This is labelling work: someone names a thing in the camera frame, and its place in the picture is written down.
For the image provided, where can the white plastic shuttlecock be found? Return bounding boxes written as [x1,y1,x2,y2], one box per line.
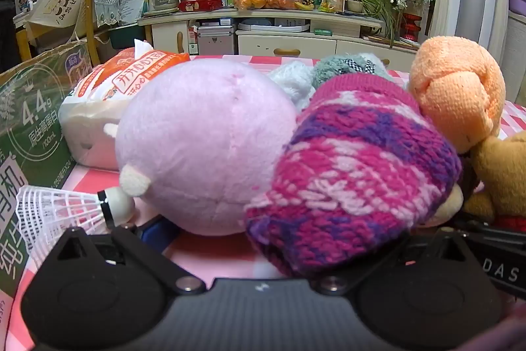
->
[16,187,136,273]

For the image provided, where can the white paper sheets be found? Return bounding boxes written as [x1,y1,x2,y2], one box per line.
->
[119,0,149,25]

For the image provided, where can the red white checkered tablecloth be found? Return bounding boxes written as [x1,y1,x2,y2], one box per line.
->
[8,54,526,351]

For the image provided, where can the pink purple knitted hat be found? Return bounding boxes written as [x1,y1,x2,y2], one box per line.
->
[244,73,463,280]

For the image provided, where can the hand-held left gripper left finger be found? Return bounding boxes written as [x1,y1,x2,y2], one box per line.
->
[53,214,207,296]

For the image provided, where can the brown teddy bear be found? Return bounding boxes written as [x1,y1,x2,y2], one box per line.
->
[415,131,526,230]

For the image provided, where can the white plastic basin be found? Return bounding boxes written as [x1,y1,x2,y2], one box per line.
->
[238,19,310,33]

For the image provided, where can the flat red box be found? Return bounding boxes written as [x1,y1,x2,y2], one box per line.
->
[179,0,225,12]

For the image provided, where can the green printed cardboard box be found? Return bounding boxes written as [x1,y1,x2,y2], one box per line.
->
[0,40,93,351]

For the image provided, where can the orange white tissue pack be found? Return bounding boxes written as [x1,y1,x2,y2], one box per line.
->
[58,40,192,171]

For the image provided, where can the orange terry plush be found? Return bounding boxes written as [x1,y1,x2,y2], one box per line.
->
[408,35,506,154]

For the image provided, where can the grey-green pom-pom plush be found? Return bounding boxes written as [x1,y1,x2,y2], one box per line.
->
[311,53,395,88]

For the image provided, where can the teal storage box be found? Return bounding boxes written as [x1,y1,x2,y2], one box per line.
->
[109,24,146,49]

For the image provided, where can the light wooden chair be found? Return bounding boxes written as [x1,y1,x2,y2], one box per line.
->
[80,0,124,67]

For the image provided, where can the round pink plush toy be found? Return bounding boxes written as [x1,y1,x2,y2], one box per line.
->
[103,58,299,237]

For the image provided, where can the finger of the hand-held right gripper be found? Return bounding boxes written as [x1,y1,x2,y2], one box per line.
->
[450,217,526,300]

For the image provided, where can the silver aluminium case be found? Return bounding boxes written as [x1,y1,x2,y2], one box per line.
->
[196,25,237,56]

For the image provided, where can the potted spider plant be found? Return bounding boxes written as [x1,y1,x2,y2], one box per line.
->
[345,0,407,47]

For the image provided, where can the white fluffy plush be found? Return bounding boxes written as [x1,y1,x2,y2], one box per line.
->
[269,61,316,111]

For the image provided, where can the cream television cabinet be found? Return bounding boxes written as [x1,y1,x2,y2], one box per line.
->
[137,8,420,68]

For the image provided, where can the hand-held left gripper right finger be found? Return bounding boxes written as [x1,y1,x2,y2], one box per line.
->
[313,228,482,295]

